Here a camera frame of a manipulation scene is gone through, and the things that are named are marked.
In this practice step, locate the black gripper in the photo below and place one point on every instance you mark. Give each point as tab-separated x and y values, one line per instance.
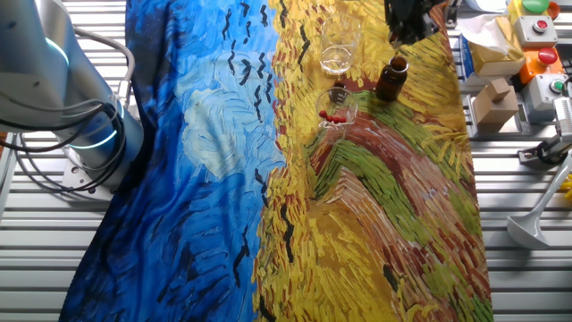
409	13

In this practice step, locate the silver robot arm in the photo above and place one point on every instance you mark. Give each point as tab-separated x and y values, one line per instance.
44	67

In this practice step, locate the amber glass bottle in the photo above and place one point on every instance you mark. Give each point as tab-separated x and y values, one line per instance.
391	82

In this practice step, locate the clear glass beaker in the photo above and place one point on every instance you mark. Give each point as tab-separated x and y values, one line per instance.
342	103
337	58

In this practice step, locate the white paper sheet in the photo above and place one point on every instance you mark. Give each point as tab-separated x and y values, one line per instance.
485	4

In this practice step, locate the yellow blue tissue pack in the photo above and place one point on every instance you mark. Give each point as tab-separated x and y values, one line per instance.
496	53

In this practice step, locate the small wooden block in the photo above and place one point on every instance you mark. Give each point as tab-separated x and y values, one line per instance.
497	89

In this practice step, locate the large wooden block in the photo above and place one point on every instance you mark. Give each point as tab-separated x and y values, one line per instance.
493	114

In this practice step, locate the yellow box green button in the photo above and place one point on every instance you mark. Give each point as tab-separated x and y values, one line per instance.
532	6

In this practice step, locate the grey box red button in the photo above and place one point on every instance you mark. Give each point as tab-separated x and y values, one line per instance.
536	33

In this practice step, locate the orange box red button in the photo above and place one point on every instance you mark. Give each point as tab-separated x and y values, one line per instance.
543	62

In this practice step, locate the grey box green button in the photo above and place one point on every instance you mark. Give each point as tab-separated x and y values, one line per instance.
543	91

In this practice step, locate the yellow plastic toy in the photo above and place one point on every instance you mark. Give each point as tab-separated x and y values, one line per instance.
567	185

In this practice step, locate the white plastic ladle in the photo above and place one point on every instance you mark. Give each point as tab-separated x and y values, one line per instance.
529	228

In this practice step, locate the painted wheatfield tablecloth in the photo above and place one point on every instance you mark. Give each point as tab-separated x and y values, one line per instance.
201	179

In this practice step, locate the silver depth camera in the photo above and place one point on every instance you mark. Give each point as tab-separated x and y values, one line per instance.
564	116

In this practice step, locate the metal camera clamp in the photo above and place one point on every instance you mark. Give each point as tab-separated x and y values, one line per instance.
543	152

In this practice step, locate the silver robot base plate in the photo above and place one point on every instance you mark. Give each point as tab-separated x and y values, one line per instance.
73	179

